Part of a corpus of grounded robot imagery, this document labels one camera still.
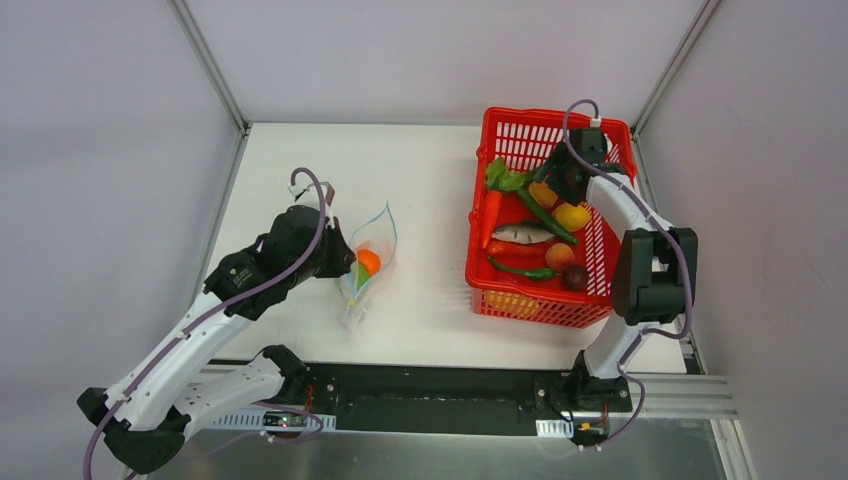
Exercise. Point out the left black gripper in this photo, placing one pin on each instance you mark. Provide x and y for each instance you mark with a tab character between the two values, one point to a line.
337	250

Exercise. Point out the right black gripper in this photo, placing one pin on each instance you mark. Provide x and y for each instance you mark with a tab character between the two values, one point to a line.
556	171

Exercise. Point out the green lime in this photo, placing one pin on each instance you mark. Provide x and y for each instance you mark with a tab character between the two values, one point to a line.
362	276

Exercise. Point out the orange tangerine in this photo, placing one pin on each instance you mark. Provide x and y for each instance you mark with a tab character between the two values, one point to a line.
370	259

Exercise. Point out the clear zip top bag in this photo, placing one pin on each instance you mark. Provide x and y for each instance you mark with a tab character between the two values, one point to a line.
374	244

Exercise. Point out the yellow orange with leaf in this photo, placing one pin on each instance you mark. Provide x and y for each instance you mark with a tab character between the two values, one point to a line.
543	195

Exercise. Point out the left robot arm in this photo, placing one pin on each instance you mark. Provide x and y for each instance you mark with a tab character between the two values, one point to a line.
147	417

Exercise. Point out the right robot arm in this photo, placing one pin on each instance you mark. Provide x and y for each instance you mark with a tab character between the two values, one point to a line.
652	283

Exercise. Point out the long green cucumber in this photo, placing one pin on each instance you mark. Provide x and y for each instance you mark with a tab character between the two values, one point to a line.
546	219

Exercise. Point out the yellow lemon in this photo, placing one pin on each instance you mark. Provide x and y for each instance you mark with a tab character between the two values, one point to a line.
572	218

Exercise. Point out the green lettuce leaf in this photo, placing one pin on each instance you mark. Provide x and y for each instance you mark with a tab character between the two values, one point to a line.
499	177

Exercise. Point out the orange carrot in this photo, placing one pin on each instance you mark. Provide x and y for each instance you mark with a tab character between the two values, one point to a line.
488	216

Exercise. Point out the toy grey fish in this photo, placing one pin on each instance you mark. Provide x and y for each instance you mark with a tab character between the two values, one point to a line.
522	233

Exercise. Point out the red plastic basket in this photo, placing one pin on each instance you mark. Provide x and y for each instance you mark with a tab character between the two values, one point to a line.
525	138

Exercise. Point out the peach fruit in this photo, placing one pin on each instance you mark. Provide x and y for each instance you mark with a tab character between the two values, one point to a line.
559	257

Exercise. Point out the red chili pepper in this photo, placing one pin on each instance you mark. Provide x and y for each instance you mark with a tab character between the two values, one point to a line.
502	249

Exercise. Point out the green chili pepper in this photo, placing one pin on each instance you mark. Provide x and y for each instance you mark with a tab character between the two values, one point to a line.
534	274

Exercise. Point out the dark purple passion fruit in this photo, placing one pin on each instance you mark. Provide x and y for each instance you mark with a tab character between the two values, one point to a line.
575	278

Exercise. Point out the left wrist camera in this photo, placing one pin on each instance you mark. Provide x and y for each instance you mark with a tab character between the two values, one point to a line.
308	194

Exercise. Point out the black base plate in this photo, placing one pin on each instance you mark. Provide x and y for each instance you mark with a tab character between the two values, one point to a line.
440	400

